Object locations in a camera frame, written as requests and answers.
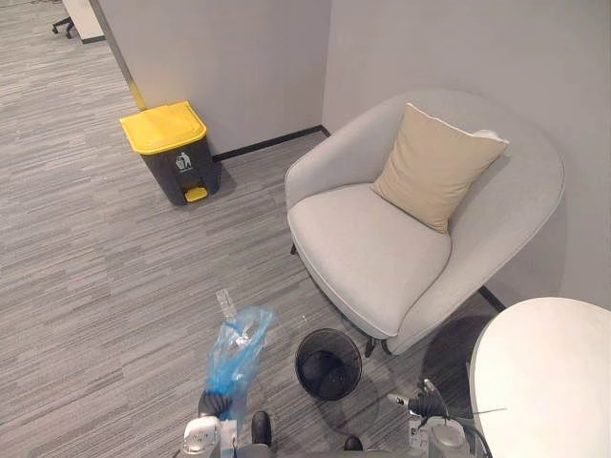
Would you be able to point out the light grey upholstered armchair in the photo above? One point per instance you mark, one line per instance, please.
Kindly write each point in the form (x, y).
(363, 257)

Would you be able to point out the white round tea table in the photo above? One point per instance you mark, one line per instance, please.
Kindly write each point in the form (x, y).
(549, 377)

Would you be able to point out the black office chair base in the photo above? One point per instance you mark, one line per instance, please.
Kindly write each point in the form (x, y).
(64, 26)

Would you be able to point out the metal wall corner strip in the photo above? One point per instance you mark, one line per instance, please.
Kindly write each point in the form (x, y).
(121, 57)

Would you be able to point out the grey robot torso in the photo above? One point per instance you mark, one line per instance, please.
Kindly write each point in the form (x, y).
(305, 451)

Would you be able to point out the white office desk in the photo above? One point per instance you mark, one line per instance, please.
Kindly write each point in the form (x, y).
(83, 19)

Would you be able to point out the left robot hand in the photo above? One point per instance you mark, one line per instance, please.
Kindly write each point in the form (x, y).
(211, 404)

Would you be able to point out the clear plastic bottle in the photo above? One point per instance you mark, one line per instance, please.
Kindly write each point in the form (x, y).
(225, 303)

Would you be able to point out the dark robot foot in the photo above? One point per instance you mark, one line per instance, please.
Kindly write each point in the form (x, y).
(353, 443)
(261, 427)

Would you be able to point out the small black mesh bin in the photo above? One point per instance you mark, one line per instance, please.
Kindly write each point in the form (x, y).
(329, 367)

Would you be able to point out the blue plastic rubbish bag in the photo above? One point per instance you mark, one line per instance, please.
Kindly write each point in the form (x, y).
(238, 353)

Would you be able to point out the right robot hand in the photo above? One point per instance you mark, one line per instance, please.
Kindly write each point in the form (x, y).
(427, 403)

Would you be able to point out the left dark robot foot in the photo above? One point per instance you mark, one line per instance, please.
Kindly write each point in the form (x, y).
(261, 427)

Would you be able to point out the beige square cushion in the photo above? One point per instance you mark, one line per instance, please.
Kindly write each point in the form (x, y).
(434, 172)

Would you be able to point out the right dark robot foot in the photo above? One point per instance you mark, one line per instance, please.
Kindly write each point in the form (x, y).
(353, 443)

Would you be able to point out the grey trash can yellow lid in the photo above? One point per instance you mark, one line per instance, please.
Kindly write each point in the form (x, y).
(162, 129)

